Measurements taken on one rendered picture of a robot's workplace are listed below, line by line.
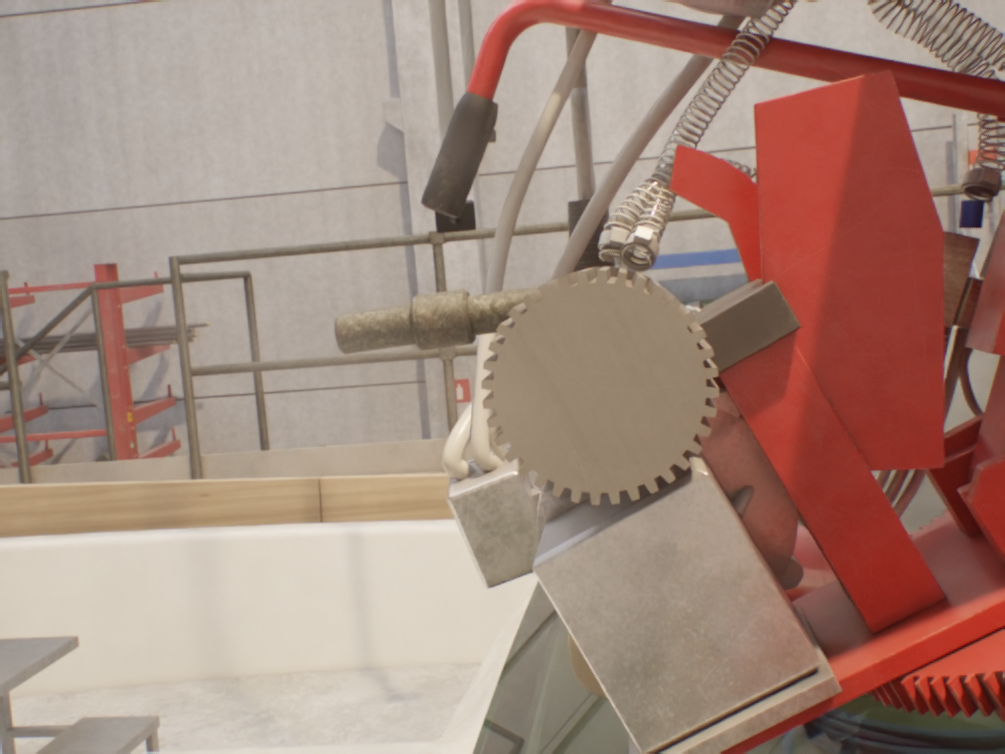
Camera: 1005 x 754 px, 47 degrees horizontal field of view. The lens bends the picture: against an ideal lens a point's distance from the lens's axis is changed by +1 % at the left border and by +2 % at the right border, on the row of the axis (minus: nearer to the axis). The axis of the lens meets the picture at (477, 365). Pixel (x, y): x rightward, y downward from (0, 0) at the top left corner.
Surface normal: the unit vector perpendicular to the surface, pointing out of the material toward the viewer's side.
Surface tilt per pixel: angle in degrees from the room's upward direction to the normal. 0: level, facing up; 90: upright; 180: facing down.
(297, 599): 90
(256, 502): 90
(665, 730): 90
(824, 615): 26
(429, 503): 90
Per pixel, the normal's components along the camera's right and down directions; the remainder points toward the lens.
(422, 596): -0.11, 0.10
